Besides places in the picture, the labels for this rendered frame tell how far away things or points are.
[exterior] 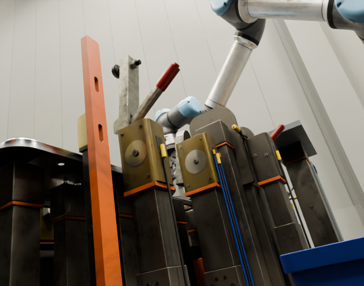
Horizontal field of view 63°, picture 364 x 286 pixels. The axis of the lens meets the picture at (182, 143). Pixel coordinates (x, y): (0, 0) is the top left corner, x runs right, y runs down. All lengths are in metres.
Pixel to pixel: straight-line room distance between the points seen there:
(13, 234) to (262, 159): 0.53
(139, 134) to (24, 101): 4.13
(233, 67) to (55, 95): 3.44
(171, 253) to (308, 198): 0.68
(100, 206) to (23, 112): 4.13
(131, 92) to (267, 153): 0.36
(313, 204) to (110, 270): 0.79
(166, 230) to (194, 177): 0.20
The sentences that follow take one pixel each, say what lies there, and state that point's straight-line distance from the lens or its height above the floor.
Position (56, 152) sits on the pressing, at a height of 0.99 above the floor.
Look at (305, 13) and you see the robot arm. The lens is 0.89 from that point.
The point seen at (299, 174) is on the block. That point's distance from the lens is 1.09.
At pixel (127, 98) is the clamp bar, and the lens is 0.58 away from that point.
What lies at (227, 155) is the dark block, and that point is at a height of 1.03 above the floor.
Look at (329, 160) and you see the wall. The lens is 3.09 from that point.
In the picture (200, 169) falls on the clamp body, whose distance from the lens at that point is 0.63.
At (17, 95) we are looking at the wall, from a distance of 4.76.
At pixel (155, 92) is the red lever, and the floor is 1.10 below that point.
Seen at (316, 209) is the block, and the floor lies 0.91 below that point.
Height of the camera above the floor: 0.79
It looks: 25 degrees up
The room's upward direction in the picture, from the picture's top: 12 degrees counter-clockwise
